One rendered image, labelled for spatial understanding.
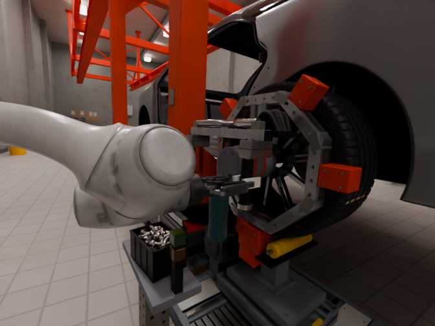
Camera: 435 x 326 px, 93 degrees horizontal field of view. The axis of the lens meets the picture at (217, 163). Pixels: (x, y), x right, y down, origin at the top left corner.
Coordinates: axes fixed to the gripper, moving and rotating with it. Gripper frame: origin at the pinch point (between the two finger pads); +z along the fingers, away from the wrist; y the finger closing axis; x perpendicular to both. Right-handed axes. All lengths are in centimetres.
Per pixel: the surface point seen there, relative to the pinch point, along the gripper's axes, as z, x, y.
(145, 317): -21, -61, -30
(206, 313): 10, -77, -32
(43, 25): -127, 537, -1543
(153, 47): 176, 246, -608
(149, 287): -22.7, -37.9, -18.7
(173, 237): -17.8, -18.0, -11.2
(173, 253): -17.8, -23.2, -11.0
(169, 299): -19.1, -38.0, -10.6
